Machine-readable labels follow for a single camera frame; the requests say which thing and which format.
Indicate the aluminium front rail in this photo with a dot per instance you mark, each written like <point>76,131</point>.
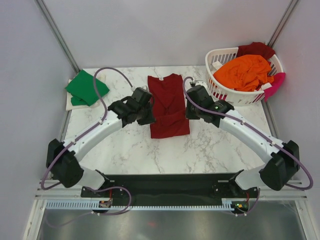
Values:
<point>74,193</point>

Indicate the aluminium frame post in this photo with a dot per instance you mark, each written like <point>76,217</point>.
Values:
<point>283,22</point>
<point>57,34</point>

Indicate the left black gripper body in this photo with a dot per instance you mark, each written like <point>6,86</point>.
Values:
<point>145,115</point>

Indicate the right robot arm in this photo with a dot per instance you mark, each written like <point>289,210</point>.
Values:
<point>279,166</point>

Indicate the left aluminium frame post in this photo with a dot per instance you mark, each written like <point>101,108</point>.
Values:
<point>57,34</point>

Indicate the right aluminium frame post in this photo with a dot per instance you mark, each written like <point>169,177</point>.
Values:
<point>283,22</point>

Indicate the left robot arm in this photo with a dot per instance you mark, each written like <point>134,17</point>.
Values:
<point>64,157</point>

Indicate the white slotted cable duct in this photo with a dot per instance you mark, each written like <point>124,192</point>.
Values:
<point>96,205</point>

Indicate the folded green t shirt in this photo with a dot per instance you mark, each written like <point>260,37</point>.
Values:
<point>85,87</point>

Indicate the dark red shirt in basket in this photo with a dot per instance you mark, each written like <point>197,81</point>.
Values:
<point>256,48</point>

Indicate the dark red t shirt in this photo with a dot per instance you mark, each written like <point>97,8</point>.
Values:
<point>169,108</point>

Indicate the orange t shirt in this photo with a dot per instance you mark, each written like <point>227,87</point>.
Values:
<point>246,73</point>

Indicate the pink garment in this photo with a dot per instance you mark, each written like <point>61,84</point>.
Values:
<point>278,80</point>

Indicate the white laundry basket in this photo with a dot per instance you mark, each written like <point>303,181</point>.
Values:
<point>217,58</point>

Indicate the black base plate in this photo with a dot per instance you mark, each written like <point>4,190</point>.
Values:
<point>169,189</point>

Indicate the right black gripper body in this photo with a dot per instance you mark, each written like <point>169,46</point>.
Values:
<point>192,114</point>

